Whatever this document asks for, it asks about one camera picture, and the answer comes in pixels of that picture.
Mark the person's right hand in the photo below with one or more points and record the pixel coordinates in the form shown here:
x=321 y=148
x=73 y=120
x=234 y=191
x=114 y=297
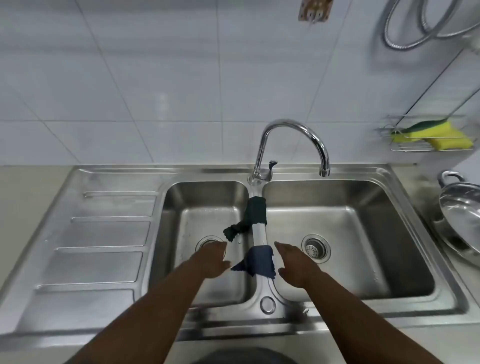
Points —
x=300 y=268

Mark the person's left hand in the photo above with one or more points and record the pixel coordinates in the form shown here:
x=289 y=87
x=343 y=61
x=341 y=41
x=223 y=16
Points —
x=208 y=262

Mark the person's right thumb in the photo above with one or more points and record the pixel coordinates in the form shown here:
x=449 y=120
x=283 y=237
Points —
x=284 y=273

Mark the person's left thumb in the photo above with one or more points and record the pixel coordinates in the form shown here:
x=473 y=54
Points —
x=225 y=265

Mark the person's right forearm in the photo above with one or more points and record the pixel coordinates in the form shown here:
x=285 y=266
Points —
x=360 y=322

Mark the person's left forearm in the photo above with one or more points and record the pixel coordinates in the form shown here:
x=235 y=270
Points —
x=150 y=318

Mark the dark blue cloth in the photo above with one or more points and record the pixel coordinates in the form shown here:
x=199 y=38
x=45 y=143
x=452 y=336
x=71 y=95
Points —
x=260 y=260

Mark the round steel drain strainer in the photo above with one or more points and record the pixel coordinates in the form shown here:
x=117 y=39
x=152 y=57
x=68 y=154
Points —
x=315 y=247
x=204 y=243

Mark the round steel sink hole cap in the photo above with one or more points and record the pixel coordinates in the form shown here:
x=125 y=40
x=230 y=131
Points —
x=267 y=305

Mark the dark green cloth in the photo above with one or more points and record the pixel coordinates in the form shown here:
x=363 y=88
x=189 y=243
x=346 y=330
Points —
x=256 y=210

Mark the stainless steel double sink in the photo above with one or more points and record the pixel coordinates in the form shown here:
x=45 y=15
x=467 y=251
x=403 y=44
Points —
x=97 y=240

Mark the chrome gooseneck faucet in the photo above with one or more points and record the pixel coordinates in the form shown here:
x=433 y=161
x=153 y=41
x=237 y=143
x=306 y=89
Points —
x=300 y=129

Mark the stainless steel pan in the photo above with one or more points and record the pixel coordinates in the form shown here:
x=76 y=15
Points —
x=461 y=217

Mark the yellow sponge with green pad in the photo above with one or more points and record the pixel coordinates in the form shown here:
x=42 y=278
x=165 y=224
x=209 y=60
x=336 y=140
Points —
x=416 y=127

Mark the plain yellow sponge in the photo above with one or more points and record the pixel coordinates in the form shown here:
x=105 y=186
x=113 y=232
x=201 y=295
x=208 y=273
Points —
x=452 y=137

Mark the brown wall socket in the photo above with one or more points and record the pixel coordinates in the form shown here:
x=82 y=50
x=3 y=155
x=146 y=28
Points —
x=315 y=9

